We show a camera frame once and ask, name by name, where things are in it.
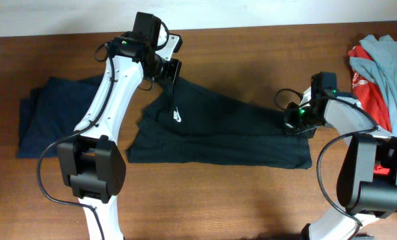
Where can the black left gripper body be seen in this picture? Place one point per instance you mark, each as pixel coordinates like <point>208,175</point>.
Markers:
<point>167,70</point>

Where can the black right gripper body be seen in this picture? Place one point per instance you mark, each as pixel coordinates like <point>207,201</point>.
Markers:
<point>301,120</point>

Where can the black Nike t-shirt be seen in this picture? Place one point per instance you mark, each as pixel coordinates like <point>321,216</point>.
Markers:
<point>193,124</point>

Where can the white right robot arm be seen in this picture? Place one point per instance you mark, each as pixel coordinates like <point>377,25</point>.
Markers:
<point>367,183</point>

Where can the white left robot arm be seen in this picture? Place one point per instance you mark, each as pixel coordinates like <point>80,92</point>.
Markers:
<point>91,162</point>

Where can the red sports shirt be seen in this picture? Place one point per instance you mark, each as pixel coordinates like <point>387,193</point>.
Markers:
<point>368,93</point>

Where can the grey-blue shirt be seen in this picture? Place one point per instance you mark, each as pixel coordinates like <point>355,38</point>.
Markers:
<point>380,70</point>

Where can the folded navy blue garment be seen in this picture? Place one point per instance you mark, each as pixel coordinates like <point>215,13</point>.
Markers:
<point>51,112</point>

